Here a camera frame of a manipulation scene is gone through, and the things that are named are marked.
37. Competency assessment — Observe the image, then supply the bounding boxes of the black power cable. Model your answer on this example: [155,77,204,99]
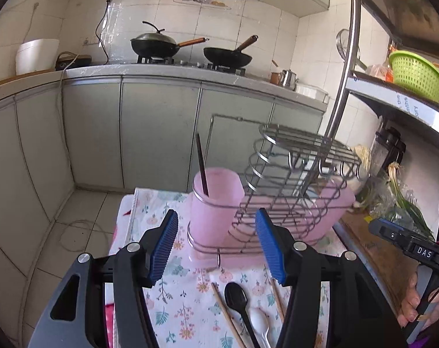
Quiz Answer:
[95,0,113,65]

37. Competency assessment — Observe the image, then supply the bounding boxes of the small pink plastic cup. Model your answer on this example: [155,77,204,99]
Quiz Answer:
[189,167,245,245]

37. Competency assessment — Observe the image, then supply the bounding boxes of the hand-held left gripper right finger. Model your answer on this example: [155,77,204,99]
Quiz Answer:
[255,208,409,348]

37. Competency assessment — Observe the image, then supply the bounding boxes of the brown wooden board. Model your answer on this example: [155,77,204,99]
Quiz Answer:
[341,210,419,312]

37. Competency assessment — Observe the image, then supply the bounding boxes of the metal strainer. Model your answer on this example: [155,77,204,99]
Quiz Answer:
[336,28,369,71]

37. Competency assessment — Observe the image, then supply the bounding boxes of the green plastic basket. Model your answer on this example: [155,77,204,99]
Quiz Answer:
[388,50,439,104]

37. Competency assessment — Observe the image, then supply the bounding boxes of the plastic food packet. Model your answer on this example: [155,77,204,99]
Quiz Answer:
[368,64,392,80]

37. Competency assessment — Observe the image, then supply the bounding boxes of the dark brown chopstick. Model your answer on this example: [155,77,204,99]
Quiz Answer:
[196,133,210,197]

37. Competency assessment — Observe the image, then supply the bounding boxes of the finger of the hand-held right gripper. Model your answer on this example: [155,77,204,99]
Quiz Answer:
[368,218,410,253]

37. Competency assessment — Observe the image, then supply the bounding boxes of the metal shelf rack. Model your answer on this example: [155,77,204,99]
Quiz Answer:
[321,0,439,225]

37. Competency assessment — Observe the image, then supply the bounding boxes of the dark leafy greens bag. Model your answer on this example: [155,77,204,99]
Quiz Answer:
[390,206,428,233]

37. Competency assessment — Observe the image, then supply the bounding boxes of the brown pot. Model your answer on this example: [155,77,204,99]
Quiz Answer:
[270,60,283,84]

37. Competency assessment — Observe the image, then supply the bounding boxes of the clear bag of greens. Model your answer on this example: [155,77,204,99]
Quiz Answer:
[357,179,396,218]

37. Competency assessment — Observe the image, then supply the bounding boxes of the grey lower cabinets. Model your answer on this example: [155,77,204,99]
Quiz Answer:
[0,74,325,334]

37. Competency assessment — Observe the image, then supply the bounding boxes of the metal kettle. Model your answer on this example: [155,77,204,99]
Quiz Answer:
[279,69,300,88]

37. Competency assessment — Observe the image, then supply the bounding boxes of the white power cable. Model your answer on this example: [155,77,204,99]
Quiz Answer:
[56,54,80,189]

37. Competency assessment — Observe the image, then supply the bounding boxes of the black wok without lid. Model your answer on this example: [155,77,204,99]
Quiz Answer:
[203,35,259,68]

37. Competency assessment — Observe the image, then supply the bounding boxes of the pink drip tray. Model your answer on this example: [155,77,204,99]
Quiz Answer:
[188,232,314,269]

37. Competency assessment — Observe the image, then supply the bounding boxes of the person's right hand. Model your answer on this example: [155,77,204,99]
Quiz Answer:
[397,272,439,330]

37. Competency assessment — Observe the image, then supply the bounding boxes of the floral white cloth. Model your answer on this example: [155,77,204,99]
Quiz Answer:
[107,187,351,348]

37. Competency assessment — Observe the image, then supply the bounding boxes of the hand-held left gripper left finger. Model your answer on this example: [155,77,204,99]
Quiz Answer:
[29,209,179,348]

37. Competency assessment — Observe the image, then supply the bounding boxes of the metal wire utensil rack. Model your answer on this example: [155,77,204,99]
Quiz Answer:
[187,114,363,266]

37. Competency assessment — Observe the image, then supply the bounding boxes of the green onions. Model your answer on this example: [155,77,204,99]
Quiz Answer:
[386,162,436,240]

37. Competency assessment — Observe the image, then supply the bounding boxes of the black plastic spoon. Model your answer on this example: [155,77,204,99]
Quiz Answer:
[224,282,261,348]

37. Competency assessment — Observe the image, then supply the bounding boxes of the black wok with lid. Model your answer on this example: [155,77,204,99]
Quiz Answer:
[130,21,210,58]

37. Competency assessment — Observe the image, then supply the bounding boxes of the black blender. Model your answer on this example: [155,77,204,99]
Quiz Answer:
[368,127,407,178]

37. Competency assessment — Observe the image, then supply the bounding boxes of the white plastic spoon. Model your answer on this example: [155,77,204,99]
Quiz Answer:
[249,307,273,348]

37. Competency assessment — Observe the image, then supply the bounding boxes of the gas stove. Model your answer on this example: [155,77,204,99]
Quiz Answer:
[120,55,247,77]

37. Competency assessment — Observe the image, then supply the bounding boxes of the dark brown appliance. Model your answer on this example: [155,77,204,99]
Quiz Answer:
[55,51,93,71]

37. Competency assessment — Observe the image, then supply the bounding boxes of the white rice cooker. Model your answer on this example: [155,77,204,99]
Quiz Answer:
[16,39,60,76]

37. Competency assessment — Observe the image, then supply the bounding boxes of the white rectangular dish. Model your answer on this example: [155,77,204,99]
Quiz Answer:
[295,83,329,103]

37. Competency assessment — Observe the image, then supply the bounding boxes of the pale vegetable bag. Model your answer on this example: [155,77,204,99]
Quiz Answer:
[352,144,371,175]

